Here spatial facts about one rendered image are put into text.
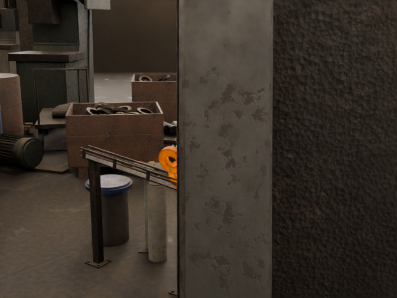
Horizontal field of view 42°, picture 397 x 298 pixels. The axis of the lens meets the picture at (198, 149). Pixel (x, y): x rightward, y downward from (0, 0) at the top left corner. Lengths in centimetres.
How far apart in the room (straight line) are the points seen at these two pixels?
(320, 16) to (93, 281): 210
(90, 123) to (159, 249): 197
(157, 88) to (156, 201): 341
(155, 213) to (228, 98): 205
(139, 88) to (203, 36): 522
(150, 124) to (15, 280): 224
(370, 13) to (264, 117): 69
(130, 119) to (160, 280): 217
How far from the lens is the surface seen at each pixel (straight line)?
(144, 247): 358
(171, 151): 265
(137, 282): 317
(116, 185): 350
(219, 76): 128
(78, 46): 787
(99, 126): 498
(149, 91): 649
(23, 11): 1091
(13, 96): 595
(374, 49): 187
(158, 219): 327
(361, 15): 184
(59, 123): 611
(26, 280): 333
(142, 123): 498
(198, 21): 130
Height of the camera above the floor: 153
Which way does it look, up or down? 14 degrees down
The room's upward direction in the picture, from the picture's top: straight up
